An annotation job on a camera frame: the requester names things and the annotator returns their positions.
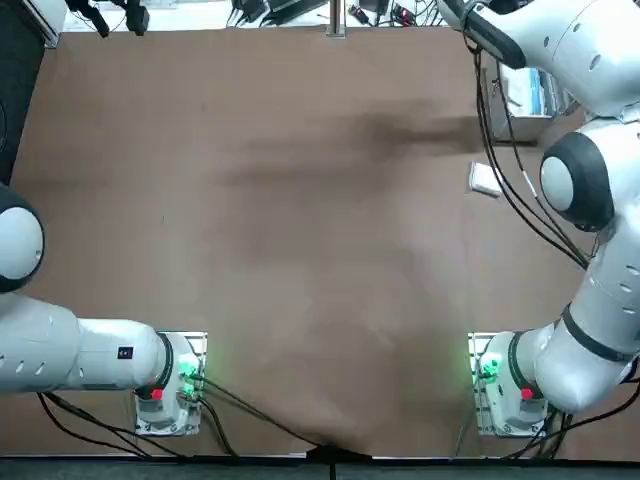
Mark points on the white triangular bandage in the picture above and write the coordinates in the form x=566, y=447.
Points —
x=484, y=179

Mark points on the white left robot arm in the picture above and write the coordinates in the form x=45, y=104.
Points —
x=75, y=355

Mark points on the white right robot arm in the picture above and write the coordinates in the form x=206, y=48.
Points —
x=590, y=60

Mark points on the silver aluminium medical case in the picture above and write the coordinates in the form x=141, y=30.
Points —
x=515, y=131

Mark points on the black plug with red light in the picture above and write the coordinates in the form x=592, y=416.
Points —
x=403, y=15
x=360, y=13

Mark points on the black charger brick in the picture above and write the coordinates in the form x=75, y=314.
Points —
x=290, y=6

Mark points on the white rectangular pack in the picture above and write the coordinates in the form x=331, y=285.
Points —
x=521, y=97

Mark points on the black elongated plug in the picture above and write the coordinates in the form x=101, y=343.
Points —
x=96, y=20

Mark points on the white slatted housing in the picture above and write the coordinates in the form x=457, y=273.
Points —
x=49, y=17

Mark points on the silver aluminium profile post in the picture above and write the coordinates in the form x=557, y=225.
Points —
x=336, y=20

